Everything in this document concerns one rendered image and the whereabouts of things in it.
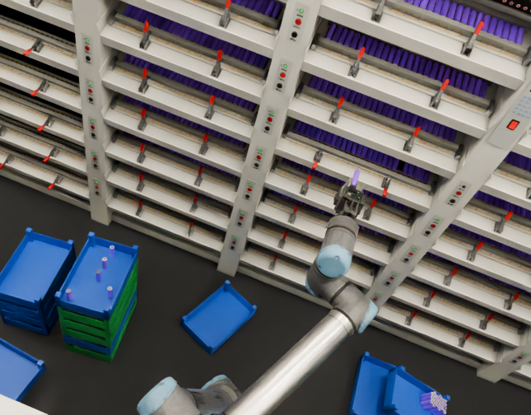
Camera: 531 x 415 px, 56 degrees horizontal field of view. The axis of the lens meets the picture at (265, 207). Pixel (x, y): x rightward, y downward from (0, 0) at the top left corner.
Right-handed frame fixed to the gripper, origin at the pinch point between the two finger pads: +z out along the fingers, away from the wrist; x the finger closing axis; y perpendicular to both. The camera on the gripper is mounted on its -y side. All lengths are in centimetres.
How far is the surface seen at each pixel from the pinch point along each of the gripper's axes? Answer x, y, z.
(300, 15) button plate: 35, 41, 14
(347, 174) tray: 0.9, -10.2, 16.7
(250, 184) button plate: 33, -34, 17
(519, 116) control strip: -35, 37, 13
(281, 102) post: 32.3, 9.1, 15.5
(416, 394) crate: -72, -98, -5
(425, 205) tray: -29.2, -9.4, 16.5
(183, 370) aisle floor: 31, -107, -33
